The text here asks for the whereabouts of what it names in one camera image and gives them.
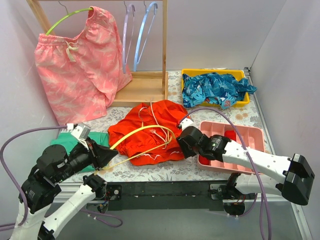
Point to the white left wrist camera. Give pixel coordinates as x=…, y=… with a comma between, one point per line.
x=79, y=131

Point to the red folded cloth in tray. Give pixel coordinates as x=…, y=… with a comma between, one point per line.
x=204, y=161

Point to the yellow plastic bin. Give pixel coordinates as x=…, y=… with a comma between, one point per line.
x=238, y=74

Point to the pink patterned shorts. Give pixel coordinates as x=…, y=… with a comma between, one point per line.
x=82, y=75

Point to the green folded cloth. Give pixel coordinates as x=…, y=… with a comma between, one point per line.
x=69, y=142

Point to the pink plastic organizer tray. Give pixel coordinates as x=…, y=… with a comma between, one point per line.
x=253, y=137

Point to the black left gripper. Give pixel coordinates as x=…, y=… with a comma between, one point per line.
x=93, y=153

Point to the wooden clothes rack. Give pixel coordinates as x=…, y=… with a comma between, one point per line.
x=145, y=85

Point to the green hanger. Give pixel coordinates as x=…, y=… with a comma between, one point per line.
x=69, y=14

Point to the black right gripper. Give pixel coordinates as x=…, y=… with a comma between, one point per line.
x=188, y=139

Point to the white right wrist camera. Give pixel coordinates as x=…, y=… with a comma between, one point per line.
x=187, y=122

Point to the light blue hanger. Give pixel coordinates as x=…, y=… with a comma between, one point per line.
x=151, y=9

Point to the lilac hanger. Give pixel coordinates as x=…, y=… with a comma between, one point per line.
x=129, y=10

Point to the blue patterned shorts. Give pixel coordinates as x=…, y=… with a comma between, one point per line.
x=214, y=88

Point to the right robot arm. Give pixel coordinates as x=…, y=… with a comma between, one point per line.
x=289, y=177

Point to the yellow hanger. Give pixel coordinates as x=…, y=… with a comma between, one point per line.
x=140, y=140

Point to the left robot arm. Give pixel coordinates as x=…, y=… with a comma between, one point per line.
x=38, y=194

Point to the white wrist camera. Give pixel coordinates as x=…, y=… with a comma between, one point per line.
x=79, y=131
x=187, y=122

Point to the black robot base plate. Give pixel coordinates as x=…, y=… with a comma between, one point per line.
x=169, y=195

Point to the orange shorts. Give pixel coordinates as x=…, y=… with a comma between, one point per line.
x=150, y=130

